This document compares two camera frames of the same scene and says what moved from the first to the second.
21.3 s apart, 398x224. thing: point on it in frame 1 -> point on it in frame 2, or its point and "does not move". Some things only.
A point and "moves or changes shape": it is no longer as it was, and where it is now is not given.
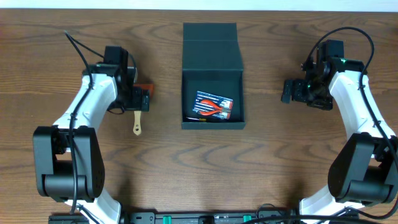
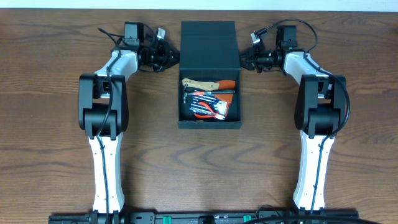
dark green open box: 212,61 does not move
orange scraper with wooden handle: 142,95 -> 208,86
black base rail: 185,218 does not move
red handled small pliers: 220,109 moves or changes shape
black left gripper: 144,100 -> 162,56
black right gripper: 325,104 -> 251,63
